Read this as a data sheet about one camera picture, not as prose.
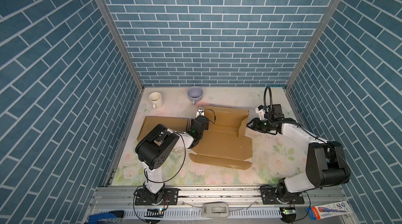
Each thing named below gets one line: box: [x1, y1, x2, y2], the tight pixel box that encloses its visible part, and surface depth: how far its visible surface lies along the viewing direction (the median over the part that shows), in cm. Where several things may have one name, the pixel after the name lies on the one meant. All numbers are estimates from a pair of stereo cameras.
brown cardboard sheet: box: [189, 105, 253, 171], surface depth 89 cm
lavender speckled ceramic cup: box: [187, 85, 204, 106], surface depth 114 cm
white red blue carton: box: [305, 200, 354, 221], surface depth 71 cm
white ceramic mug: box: [148, 91, 164, 109], surface depth 107 cm
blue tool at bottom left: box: [86, 210, 125, 224], surface depth 69 cm
